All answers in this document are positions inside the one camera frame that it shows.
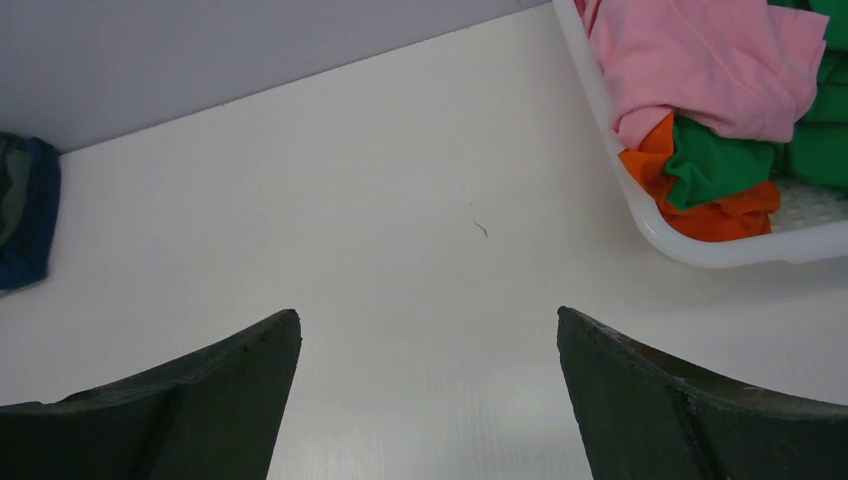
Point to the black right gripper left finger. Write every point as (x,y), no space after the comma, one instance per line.
(214,413)

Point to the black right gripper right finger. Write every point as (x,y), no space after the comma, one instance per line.
(645,414)

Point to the pink t-shirt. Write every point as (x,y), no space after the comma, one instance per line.
(656,58)

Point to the orange t-shirt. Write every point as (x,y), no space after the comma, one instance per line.
(709,212)

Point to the folded blue t-shirt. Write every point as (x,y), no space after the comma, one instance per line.
(24,258)

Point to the white plastic basket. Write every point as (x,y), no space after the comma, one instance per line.
(810,226)

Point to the green t-shirt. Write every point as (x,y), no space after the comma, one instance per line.
(786,110)

